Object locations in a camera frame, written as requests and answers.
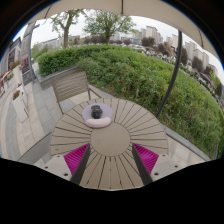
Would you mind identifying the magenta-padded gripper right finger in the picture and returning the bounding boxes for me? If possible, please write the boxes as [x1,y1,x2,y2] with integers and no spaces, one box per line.
[131,143,183,187]

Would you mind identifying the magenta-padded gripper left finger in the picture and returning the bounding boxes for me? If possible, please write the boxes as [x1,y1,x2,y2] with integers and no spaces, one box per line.
[41,143,93,187]

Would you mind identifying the black computer mouse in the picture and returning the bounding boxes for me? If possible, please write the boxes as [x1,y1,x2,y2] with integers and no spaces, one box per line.
[90,104,103,120]

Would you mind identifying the lavender mouse pad with wrist rest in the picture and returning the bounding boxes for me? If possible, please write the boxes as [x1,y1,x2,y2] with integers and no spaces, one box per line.
[81,102,114,129]

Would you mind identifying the slatted wooden chair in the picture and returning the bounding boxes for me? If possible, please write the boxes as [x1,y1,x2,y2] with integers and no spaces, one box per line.
[52,70,103,114]

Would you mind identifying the green hedge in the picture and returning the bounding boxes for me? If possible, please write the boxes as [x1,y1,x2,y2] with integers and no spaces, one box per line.
[35,44,224,158]

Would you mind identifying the dark curved umbrella pole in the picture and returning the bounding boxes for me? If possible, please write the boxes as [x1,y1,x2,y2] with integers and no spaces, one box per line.
[155,30,184,118]

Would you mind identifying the sparse tree with bare trunk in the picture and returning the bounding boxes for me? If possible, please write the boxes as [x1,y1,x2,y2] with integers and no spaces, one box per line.
[49,9,88,49]

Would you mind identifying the distant apartment buildings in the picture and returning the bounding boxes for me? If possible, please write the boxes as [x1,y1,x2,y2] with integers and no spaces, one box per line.
[131,25,219,77]

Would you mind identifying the round leafy tree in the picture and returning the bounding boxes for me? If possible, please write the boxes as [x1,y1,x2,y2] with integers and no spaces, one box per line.
[82,9,137,44]

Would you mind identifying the beige umbrella canopy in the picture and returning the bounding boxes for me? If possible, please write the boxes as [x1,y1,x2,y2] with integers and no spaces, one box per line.
[28,0,219,61]

